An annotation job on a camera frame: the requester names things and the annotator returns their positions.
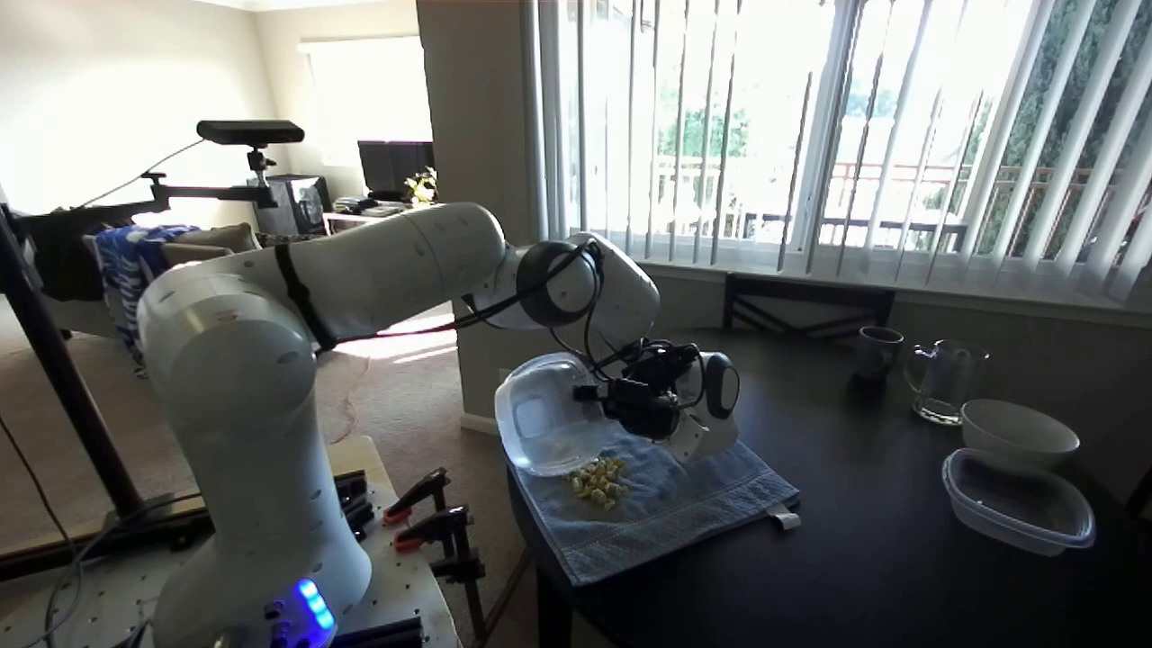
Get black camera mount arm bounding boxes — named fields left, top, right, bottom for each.
left=136, top=145, right=282, bottom=207

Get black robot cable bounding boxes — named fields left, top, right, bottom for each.
left=355, top=232, right=655, bottom=378

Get white bowl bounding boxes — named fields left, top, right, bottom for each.
left=959, top=396, right=1084, bottom=475

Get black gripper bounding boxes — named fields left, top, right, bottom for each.
left=568, top=351, right=713, bottom=444

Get clear plastic lunchbox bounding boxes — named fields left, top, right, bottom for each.
left=491, top=348, right=713, bottom=482

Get blue patterned cloth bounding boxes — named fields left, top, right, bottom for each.
left=88, top=220, right=202, bottom=337

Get black clamp orange handle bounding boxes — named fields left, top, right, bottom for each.
left=392, top=499, right=492, bottom=648
left=383, top=465, right=455, bottom=529

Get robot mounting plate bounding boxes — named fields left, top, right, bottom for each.
left=0, top=428, right=469, bottom=648

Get clear glass cup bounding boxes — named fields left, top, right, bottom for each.
left=899, top=333, right=994, bottom=428

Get blue towel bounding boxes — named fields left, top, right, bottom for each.
left=500, top=406, right=802, bottom=590

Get black monitor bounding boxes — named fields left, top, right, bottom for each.
left=355, top=138, right=439, bottom=206

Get yellow food pieces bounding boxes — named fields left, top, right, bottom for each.
left=568, top=454, right=629, bottom=516

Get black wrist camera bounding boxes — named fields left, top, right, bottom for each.
left=620, top=337, right=704, bottom=375

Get black stand pole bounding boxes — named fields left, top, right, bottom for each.
left=0, top=202, right=218, bottom=578

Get black stereo camera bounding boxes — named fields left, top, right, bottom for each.
left=196, top=116, right=310, bottom=151

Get white vertical window blinds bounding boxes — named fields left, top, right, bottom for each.
left=534, top=0, right=1152, bottom=306

